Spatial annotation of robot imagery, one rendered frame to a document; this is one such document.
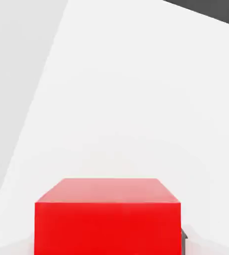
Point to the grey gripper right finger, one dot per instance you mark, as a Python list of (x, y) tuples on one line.
[(184, 244)]

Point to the small red cube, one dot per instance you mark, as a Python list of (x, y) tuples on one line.
[(107, 229)]

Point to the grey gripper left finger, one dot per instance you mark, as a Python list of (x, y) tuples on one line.
[(27, 249)]

